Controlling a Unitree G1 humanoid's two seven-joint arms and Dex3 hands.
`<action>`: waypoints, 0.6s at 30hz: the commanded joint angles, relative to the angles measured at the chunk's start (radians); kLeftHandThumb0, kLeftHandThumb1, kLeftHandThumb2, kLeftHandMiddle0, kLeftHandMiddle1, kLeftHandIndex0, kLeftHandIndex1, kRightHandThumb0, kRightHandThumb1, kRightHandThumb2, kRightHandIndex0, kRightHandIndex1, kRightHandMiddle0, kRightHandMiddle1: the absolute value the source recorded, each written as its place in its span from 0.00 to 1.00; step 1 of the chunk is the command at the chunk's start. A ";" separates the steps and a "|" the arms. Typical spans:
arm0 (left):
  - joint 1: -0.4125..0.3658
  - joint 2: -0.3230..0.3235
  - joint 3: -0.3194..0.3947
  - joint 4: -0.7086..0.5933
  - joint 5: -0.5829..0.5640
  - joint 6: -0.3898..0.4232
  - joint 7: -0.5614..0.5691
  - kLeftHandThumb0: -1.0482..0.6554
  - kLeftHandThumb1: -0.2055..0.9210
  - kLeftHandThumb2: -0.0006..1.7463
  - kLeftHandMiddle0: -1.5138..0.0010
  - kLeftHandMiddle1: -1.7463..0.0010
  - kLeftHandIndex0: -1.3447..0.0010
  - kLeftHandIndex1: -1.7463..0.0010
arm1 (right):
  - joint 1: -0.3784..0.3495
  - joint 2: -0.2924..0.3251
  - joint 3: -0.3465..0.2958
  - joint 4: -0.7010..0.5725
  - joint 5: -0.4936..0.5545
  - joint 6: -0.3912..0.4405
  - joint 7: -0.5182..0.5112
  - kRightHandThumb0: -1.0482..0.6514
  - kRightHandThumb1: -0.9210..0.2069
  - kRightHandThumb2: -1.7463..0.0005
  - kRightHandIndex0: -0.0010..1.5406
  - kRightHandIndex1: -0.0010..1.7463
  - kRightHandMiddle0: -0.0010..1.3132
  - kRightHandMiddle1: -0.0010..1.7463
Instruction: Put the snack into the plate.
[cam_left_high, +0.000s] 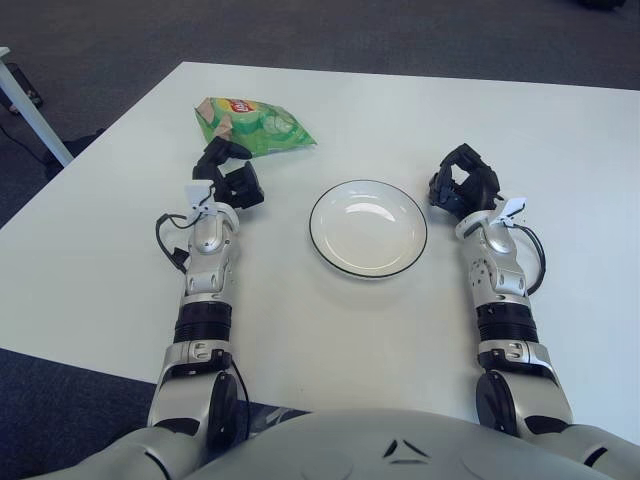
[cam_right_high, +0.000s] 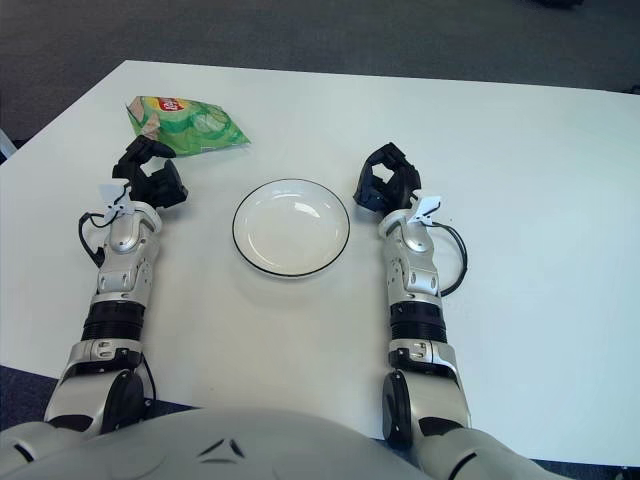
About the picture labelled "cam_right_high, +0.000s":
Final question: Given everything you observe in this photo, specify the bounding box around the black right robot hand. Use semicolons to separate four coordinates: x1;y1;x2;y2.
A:
352;142;424;217

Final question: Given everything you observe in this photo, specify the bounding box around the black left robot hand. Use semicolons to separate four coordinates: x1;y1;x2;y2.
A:
111;136;190;210

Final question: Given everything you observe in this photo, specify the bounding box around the green potato chips bag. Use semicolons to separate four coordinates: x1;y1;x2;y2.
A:
124;94;252;157

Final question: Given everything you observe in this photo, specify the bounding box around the white plate with black rim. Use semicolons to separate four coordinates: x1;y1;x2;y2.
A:
231;178;351;279

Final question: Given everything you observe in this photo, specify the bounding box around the silver robot torso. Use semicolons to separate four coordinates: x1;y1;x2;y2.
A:
0;405;576;480

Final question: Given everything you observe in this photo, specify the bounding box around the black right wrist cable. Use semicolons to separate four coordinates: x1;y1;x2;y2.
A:
429;219;469;297

